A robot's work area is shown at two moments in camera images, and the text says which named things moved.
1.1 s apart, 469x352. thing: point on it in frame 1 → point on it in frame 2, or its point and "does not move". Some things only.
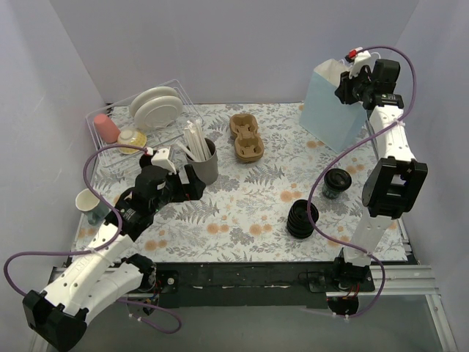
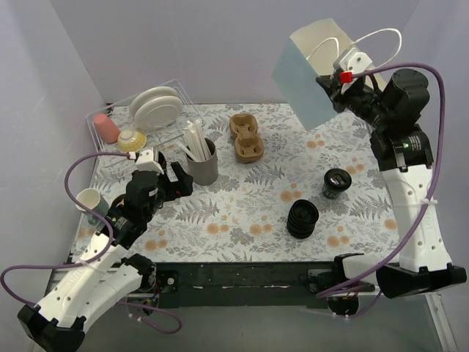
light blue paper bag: x=323 y=115 → x=308 y=55
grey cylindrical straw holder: x=207 y=169 does not move
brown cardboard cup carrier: x=249 y=145 does not move
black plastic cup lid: x=338 y=179 does not move
